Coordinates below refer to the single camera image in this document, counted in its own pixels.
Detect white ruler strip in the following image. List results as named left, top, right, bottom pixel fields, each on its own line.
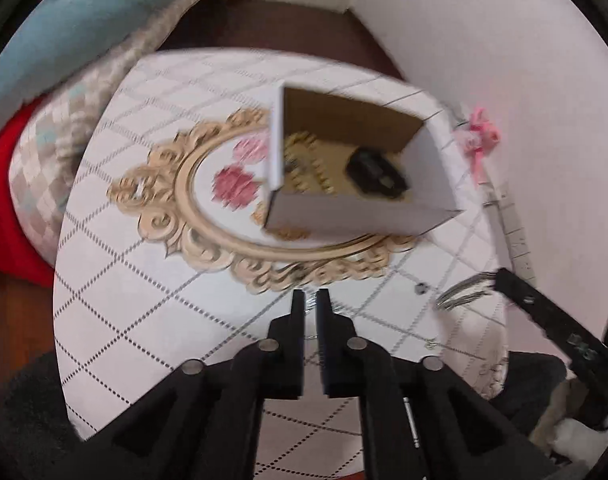
left=481, top=184, right=537, bottom=288

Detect black cloth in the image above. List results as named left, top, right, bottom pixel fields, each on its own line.
left=498, top=352, right=570, bottom=433

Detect pink ribbon bow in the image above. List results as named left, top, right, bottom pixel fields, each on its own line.
left=453, top=106, right=502, bottom=188

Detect dark fuzzy cloth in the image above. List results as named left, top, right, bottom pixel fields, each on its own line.
left=0, top=350, right=87, bottom=480

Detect gold bead bracelet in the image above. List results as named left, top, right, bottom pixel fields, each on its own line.
left=283, top=131, right=337, bottom=197

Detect light blue pillow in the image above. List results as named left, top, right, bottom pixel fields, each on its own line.
left=0, top=0, right=235, bottom=133

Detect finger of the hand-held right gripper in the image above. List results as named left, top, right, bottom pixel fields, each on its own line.
left=492, top=267, right=608, bottom=402

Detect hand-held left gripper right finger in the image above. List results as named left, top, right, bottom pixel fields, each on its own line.
left=316, top=289, right=560, bottom=480

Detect cardboard box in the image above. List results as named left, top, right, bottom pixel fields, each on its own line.
left=263, top=81, right=463, bottom=239

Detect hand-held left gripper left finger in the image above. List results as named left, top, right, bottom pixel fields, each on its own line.
left=59, top=290, right=305, bottom=480

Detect white diamond-patterned tablecloth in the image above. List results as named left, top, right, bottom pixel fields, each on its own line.
left=53, top=48, right=510, bottom=466

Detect black small jewelry case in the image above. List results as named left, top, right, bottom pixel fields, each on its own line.
left=346, top=147, right=411, bottom=200

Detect red cloth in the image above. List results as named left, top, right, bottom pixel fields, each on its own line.
left=0, top=97, right=57, bottom=290

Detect silver bangle bracelets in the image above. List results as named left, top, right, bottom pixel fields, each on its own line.
left=435, top=270, right=502, bottom=312

